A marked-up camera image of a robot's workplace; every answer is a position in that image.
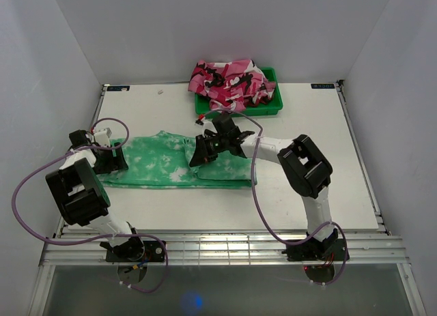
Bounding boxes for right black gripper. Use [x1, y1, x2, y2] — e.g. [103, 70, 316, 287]
[189, 134, 228, 167]

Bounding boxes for green white tie-dye trousers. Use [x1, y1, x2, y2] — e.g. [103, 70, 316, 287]
[98, 131, 251, 189]

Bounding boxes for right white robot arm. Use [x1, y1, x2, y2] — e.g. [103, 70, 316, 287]
[189, 112, 338, 261]

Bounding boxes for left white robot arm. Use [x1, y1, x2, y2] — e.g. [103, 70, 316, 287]
[46, 128, 145, 261]

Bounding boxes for pink camouflage trousers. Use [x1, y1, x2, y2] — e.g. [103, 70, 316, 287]
[188, 59, 277, 112]

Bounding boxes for left blue table label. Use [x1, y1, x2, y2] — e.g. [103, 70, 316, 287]
[107, 85, 130, 91]

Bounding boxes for blue table label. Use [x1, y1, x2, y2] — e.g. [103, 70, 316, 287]
[311, 83, 335, 89]
[107, 85, 130, 91]

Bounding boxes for green plastic bin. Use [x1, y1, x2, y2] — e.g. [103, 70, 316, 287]
[193, 67, 284, 120]

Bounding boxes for right blue table label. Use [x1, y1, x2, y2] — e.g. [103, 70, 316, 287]
[311, 83, 335, 89]

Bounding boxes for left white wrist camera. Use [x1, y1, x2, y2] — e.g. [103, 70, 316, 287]
[92, 128, 112, 147]

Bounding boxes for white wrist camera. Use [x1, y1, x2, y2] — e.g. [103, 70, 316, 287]
[195, 114, 216, 134]
[92, 128, 112, 147]

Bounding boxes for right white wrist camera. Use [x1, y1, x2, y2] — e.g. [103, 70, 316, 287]
[195, 114, 216, 134]

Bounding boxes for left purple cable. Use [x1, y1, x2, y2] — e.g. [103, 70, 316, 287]
[11, 117, 169, 293]

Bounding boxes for purple cable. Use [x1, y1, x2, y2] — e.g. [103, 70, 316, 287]
[11, 117, 169, 293]
[197, 107, 349, 286]

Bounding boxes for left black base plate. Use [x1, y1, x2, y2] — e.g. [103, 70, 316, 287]
[104, 240, 165, 263]

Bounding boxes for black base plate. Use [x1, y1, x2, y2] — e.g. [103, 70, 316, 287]
[281, 239, 350, 261]
[104, 240, 165, 263]

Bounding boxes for aluminium frame rail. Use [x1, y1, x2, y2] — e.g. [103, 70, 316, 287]
[40, 232, 410, 266]

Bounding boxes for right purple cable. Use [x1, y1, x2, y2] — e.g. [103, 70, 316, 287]
[197, 107, 349, 286]

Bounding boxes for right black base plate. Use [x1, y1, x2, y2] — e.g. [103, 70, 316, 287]
[281, 239, 350, 261]

